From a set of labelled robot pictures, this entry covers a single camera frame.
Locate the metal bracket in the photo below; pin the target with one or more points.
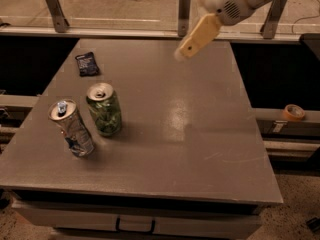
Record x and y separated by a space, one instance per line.
269 28
59 20
183 17

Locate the black snack packet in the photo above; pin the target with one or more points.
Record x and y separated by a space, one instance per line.
87 64

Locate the left metal bracket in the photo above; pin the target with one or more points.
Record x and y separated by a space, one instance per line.
59 20

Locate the middle metal bracket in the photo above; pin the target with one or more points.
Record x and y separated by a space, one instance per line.
183 17

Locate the grey drawer with black handle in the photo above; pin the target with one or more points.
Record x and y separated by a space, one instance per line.
138 221

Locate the orange tape roll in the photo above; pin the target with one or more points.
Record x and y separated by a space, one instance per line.
293 112

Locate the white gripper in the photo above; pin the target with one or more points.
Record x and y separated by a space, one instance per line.
222 3

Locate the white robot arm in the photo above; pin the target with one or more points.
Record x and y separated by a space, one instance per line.
254 3

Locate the right metal bracket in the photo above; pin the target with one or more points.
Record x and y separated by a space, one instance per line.
269 28

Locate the silver redbull can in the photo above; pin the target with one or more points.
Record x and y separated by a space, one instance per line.
65 114

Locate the green soda can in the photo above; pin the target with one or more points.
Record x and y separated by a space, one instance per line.
104 108

